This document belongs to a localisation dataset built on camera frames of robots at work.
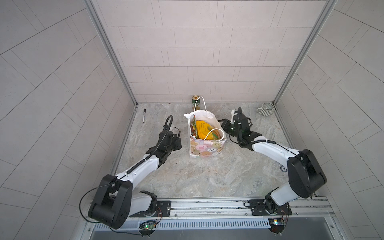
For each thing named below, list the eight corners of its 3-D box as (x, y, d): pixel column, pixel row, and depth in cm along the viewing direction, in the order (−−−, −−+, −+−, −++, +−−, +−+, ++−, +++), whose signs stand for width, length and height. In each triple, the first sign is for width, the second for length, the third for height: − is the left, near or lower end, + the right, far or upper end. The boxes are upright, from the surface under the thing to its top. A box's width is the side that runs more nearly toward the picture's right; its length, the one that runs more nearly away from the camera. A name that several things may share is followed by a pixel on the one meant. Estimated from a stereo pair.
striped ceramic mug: (255, 114, 111) (258, 107, 106) (258, 106, 116) (261, 100, 110) (269, 119, 108) (272, 112, 103) (271, 111, 113) (274, 104, 107)
